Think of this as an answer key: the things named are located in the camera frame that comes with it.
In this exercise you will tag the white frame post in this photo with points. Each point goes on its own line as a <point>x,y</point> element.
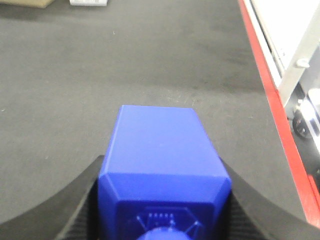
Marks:
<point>301,58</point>

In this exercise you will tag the red conveyor side rail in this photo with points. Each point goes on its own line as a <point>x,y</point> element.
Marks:
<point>304,183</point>

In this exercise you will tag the white long cardboard box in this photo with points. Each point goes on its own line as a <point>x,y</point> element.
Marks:
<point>89,3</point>

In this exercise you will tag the blue plastic bottle part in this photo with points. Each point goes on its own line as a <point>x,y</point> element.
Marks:
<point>161,178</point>

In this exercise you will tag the white side panel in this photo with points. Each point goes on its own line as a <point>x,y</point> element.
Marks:
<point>282,24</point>

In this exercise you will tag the brown cardboard box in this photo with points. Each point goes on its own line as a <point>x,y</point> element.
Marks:
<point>41,4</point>

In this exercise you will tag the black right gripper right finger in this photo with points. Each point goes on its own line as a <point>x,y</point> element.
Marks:
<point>248,215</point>

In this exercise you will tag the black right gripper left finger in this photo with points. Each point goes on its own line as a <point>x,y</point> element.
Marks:
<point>70,214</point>

